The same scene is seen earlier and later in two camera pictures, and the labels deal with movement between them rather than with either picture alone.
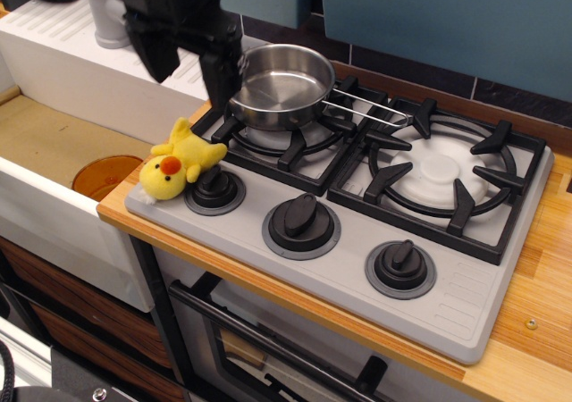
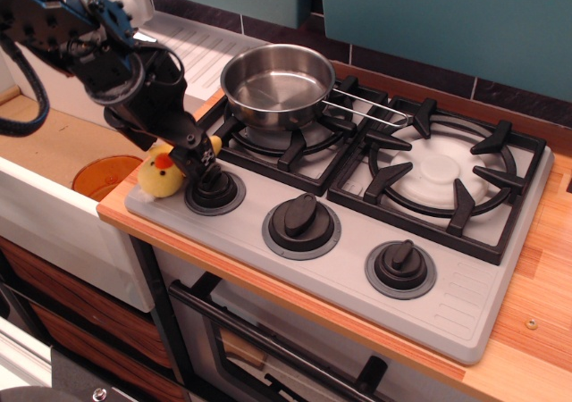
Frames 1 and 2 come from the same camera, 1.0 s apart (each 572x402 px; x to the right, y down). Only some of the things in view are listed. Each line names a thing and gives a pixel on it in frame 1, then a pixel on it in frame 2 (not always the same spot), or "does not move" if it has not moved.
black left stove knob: (215, 193) does not move
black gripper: (185, 10) → (151, 84)
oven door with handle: (234, 346) does not move
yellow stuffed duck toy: (164, 176) does not move
